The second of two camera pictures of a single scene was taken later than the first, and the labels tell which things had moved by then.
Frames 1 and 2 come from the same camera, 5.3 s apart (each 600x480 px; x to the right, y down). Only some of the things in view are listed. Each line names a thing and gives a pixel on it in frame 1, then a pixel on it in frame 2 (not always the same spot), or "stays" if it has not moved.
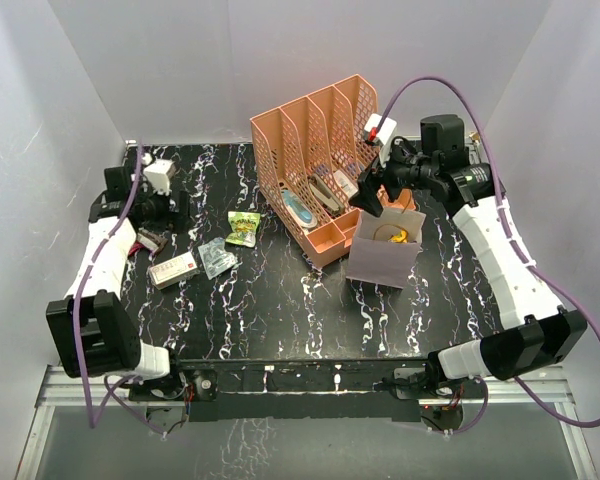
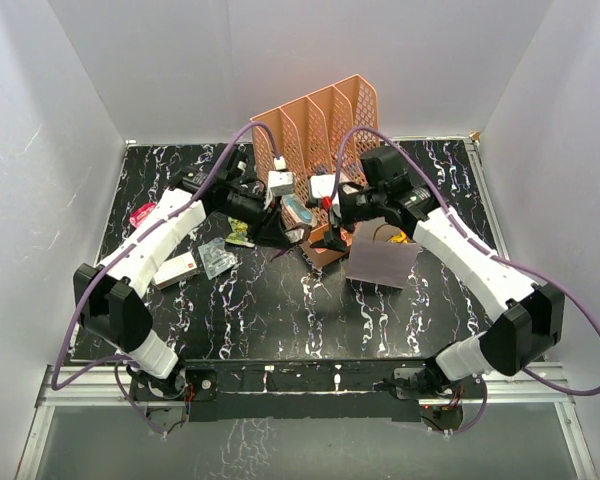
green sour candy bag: x=244 y=226 stays
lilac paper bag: x=386 y=246 stays
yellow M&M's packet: x=401 y=237 stays
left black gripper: x=169 y=218 -> x=272 y=232
